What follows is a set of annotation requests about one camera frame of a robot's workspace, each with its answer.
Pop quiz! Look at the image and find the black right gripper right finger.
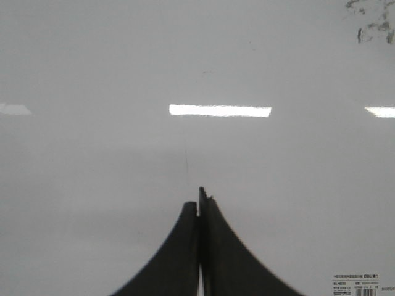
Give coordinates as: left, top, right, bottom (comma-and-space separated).
199, 187, 301, 295

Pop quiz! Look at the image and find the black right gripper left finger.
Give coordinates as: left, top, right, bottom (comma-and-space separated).
114, 202, 199, 295

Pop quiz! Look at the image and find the white whiteboard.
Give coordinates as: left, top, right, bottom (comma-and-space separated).
1, 1, 394, 295

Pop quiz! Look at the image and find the white product label sticker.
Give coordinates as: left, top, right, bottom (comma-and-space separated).
332, 273, 380, 296

